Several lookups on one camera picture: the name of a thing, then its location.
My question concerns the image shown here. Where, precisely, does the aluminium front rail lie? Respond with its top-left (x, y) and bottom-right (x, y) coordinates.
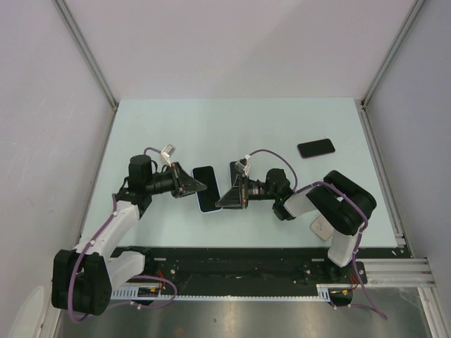
top-left (361, 258), bottom-right (435, 288)

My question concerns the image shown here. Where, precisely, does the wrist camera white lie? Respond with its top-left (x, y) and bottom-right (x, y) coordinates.
top-left (159, 144), bottom-right (175, 165)
top-left (235, 155), bottom-right (250, 176)

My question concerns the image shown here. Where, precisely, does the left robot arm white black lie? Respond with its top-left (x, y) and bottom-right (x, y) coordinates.
top-left (51, 154), bottom-right (206, 317)

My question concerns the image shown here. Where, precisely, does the aluminium frame post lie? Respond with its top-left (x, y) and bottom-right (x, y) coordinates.
top-left (359, 0), bottom-right (428, 110)
top-left (51, 0), bottom-right (118, 112)

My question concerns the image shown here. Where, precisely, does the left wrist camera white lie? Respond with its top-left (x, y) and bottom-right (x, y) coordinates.
top-left (159, 144), bottom-right (175, 165)

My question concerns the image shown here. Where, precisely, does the pink phone black screen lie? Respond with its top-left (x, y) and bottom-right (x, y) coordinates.
top-left (297, 139), bottom-right (335, 158)

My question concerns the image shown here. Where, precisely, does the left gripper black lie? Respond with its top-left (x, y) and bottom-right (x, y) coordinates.
top-left (145, 162), bottom-right (206, 198)

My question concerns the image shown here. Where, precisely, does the beige phone case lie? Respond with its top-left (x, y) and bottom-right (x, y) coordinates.
top-left (310, 215), bottom-right (334, 242)

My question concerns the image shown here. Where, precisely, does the slotted white cable duct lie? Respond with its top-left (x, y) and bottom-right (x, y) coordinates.
top-left (111, 284), bottom-right (340, 302)

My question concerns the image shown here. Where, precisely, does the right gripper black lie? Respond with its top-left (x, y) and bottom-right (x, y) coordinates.
top-left (216, 174), bottom-right (278, 209)

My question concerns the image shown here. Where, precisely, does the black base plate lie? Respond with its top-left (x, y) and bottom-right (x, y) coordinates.
top-left (113, 246), bottom-right (367, 296)

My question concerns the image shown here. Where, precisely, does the right aluminium frame post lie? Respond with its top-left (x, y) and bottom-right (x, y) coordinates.
top-left (359, 0), bottom-right (428, 110)

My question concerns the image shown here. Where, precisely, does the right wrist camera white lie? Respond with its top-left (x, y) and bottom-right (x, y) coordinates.
top-left (235, 155), bottom-right (250, 176)

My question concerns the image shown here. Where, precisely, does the left aluminium frame post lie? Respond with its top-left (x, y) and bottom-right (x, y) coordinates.
top-left (51, 0), bottom-right (118, 112)

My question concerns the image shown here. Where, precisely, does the light blue phone case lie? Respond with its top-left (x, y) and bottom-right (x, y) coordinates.
top-left (191, 165), bottom-right (223, 215)

